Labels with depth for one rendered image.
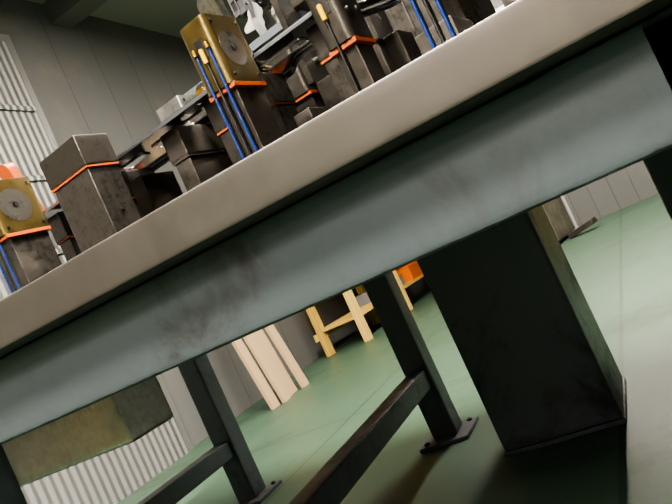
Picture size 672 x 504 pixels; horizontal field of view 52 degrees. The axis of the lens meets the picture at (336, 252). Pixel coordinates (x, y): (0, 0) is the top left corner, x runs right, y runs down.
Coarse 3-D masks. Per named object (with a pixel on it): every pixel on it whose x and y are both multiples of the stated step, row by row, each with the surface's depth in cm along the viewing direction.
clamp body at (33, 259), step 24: (0, 192) 139; (24, 192) 144; (0, 216) 137; (24, 216) 141; (0, 240) 138; (24, 240) 140; (48, 240) 145; (0, 264) 139; (24, 264) 138; (48, 264) 142
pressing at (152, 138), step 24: (384, 0) 121; (312, 24) 116; (264, 48) 115; (288, 48) 122; (312, 48) 126; (264, 72) 129; (288, 72) 135; (168, 120) 128; (144, 144) 139; (120, 168) 148; (48, 216) 160
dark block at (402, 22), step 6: (396, 6) 131; (402, 6) 130; (390, 12) 132; (396, 12) 131; (402, 12) 130; (390, 18) 132; (396, 18) 131; (402, 18) 131; (408, 18) 130; (390, 24) 132; (396, 24) 132; (402, 24) 131; (408, 24) 130; (402, 30) 131; (408, 30) 131; (414, 30) 130; (414, 36) 130
